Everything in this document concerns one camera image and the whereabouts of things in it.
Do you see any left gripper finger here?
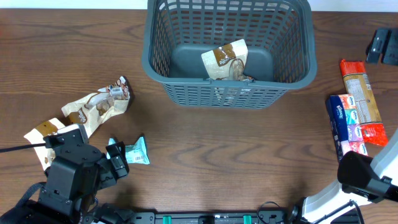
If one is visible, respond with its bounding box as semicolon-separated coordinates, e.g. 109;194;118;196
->
106;144;118;157
114;141;129;174

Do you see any blue Kleenex tissue pack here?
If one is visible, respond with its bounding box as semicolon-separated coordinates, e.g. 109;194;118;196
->
326;94;368;161

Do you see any grey plastic basket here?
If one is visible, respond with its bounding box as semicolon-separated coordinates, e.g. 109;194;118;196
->
142;0;317;109

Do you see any beige snack bag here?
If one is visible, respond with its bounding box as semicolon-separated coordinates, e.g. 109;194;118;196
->
62;76;131;137
24;118;65;170
201;39;254;82

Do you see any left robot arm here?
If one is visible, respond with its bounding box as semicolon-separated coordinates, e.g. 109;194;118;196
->
1;142;132;223

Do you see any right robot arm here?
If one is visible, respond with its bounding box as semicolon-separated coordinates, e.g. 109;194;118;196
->
289;59;397;223

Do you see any teal snack packet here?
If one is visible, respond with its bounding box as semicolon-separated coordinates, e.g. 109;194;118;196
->
125;136;150;165

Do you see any red spaghetti packet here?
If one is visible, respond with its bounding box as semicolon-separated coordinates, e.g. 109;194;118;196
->
340;59;389;146

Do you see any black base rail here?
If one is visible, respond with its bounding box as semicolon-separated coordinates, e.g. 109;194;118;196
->
82;203;361;224

